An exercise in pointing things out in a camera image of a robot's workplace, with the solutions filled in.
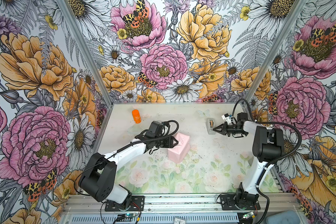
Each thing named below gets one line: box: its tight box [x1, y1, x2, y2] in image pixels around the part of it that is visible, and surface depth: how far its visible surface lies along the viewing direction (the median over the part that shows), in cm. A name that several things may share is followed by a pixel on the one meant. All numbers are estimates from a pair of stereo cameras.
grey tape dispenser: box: [205, 117, 217, 135], surface depth 104 cm
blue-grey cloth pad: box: [266, 210, 301, 224], surface depth 70 cm
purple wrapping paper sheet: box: [167, 132, 191, 164], surface depth 85 cm
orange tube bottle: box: [132, 109, 142, 124], surface depth 107 cm
